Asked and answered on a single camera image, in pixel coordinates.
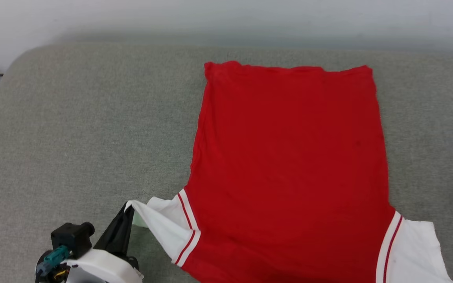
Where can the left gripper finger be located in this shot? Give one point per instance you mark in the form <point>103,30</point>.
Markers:
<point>118,236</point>

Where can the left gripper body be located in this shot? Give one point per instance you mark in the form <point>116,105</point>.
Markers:
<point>133,262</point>

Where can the red and white jersey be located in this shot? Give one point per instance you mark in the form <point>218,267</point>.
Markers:
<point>289,157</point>

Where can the black connector block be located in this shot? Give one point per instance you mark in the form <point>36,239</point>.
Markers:
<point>71,236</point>

